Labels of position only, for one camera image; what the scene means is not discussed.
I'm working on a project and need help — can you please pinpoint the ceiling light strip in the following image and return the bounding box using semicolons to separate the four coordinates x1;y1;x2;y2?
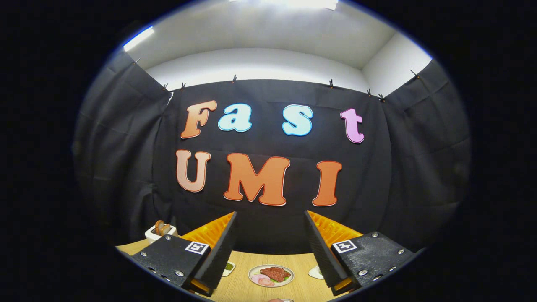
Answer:
229;0;338;11

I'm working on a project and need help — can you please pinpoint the round white meat plate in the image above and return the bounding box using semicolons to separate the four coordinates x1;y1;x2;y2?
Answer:
248;264;295;288

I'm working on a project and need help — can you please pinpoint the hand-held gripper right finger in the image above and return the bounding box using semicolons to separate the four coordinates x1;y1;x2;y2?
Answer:
304;210;420;296

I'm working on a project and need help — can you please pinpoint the white toaster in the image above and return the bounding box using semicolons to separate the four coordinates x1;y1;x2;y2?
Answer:
145;224;177;245

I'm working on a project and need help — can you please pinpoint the brown meat steak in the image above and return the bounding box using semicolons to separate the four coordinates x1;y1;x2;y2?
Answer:
260;267;291;282

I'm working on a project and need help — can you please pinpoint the row of black cloth clips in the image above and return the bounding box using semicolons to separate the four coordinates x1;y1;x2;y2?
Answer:
132;58;420;102

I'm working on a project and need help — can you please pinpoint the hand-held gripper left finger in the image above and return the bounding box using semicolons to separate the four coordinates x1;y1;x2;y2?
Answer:
131;211;238;296

